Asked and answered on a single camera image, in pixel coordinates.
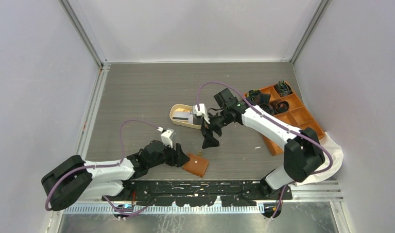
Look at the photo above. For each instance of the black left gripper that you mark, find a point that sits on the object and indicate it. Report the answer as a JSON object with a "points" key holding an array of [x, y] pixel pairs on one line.
{"points": [[178, 157]]}

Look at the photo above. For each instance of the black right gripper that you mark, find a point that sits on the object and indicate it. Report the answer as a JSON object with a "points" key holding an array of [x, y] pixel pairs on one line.
{"points": [[209, 141]]}

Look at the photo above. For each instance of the brown leather card holder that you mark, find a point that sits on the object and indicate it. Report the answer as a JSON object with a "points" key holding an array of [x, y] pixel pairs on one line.
{"points": [[196, 165]]}

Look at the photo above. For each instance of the cream oval tray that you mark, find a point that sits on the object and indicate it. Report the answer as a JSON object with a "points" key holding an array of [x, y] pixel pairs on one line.
{"points": [[197, 122]]}

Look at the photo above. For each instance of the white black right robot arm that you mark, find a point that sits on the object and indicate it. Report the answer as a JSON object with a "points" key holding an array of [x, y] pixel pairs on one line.
{"points": [[303, 154]]}

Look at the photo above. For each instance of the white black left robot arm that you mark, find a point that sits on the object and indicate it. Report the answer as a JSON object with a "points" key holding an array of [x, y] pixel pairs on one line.
{"points": [[76, 179]]}

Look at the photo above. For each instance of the white cards in tray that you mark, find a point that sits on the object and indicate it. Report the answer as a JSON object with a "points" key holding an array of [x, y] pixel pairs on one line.
{"points": [[184, 116]]}

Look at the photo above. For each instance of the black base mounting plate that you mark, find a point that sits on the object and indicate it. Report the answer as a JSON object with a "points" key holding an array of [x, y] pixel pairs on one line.
{"points": [[196, 193]]}

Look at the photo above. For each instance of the dark green item bundle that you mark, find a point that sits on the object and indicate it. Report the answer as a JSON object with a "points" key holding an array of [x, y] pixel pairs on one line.
{"points": [[283, 89]]}

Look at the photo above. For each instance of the orange compartment organizer box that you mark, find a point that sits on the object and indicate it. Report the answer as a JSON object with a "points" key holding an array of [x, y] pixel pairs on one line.
{"points": [[289, 109]]}

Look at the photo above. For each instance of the white bucket hat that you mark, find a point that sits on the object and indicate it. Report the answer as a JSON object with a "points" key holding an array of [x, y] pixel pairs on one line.
{"points": [[337, 155]]}

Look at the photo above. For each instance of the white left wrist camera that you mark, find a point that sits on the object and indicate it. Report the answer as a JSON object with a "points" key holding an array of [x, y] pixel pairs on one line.
{"points": [[167, 136]]}

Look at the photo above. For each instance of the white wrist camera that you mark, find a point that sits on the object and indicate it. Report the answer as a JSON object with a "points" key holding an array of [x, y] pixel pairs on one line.
{"points": [[200, 110], [167, 136]]}

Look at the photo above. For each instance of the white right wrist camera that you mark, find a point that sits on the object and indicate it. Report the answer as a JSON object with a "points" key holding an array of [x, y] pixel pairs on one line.
{"points": [[200, 110]]}

